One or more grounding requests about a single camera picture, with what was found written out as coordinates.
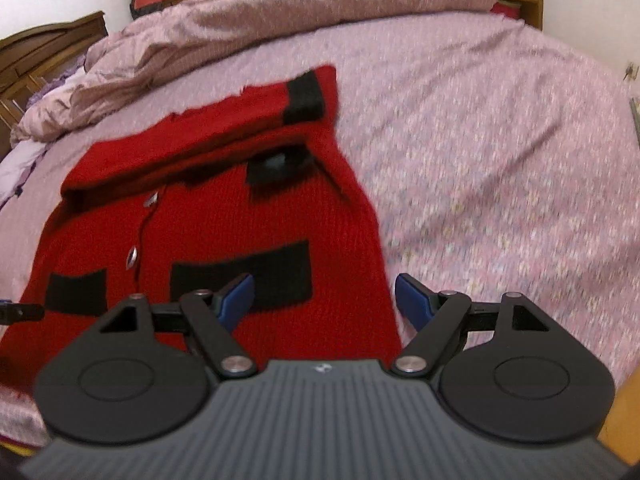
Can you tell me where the red knitted sweater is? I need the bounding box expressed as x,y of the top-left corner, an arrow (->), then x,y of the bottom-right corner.
1,65 -> 401,392

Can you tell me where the white purple pillow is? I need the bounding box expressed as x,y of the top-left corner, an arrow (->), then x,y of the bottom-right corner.
1,54 -> 86,206

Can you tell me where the wooden headboard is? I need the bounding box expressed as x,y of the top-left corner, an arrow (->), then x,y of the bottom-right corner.
1,11 -> 107,158

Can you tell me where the pink rolled duvet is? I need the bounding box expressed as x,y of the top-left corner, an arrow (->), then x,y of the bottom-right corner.
9,0 -> 497,146

